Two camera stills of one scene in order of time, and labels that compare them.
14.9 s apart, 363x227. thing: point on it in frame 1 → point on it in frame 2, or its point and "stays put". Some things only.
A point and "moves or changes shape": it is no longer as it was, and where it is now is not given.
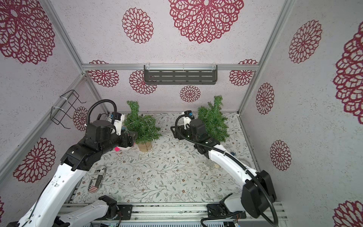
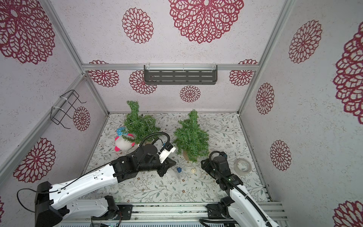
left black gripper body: (123, 141) → (156, 165)
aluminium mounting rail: (188, 212) stays put
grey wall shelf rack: (180, 74) stays put
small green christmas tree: (216, 122) moves or changes shape
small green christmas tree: (145, 126) stays put
